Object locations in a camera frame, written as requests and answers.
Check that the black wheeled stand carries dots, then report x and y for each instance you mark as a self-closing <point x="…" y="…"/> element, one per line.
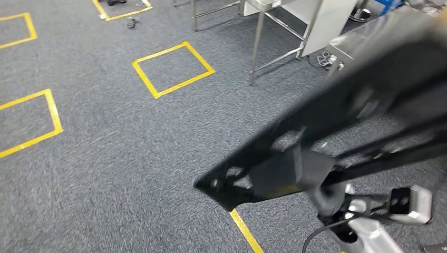
<point x="115" y="2"/>

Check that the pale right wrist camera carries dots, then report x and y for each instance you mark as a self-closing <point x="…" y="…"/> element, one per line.
<point x="419" y="206"/>

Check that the white cabinet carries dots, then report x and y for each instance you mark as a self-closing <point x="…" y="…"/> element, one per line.
<point x="328" y="24"/>

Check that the chrome round base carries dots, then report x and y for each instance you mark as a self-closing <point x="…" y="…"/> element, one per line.
<point x="361" y="14"/>

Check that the black plastic panel part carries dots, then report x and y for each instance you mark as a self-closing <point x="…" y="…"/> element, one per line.
<point x="384" y="87"/>

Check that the steel table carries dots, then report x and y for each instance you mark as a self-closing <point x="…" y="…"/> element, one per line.
<point x="256" y="42"/>

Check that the steel table frame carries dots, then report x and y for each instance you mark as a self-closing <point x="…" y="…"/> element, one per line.
<point x="193" y="14"/>

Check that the small black floor object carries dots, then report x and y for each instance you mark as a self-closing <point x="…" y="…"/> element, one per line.
<point x="132" y="22"/>

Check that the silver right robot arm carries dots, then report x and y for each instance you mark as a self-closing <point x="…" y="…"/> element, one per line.
<point x="366" y="237"/>

